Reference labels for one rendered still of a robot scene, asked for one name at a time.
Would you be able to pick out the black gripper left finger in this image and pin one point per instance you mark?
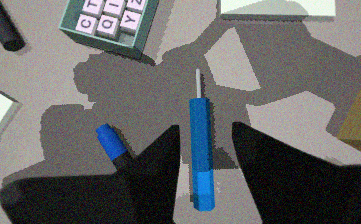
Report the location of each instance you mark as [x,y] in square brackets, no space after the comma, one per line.
[141,192]

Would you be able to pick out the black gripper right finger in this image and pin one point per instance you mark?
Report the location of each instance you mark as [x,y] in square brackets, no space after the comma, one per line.
[290,186]

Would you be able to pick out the blue stylus with metal tip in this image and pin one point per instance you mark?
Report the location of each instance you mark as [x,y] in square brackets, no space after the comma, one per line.
[201,151]

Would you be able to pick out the grey keyboard with keys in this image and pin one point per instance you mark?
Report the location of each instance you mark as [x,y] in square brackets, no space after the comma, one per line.
[117,26]

